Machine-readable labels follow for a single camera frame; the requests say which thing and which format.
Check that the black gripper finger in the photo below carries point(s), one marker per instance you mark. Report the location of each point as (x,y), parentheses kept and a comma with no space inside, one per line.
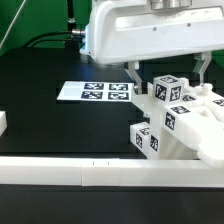
(140,86)
(203,60)

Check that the white chair backrest frame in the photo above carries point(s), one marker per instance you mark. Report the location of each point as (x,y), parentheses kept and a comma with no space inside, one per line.
(199,119)

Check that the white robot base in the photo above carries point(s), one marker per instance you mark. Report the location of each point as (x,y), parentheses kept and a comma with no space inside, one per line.
(85,49)

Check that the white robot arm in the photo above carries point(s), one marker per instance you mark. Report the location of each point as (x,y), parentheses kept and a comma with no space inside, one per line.
(129,31)

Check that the white marker base plate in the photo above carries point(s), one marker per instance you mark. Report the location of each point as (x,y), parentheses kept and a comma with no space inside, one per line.
(95,91)

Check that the white fence front wall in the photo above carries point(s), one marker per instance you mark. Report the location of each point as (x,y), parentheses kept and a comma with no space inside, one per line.
(108,172)

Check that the white fence wall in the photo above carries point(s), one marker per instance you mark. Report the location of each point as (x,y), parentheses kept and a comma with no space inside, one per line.
(108,172)
(3,122)

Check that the white fence left wall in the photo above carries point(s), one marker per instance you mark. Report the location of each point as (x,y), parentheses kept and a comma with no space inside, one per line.
(3,122)

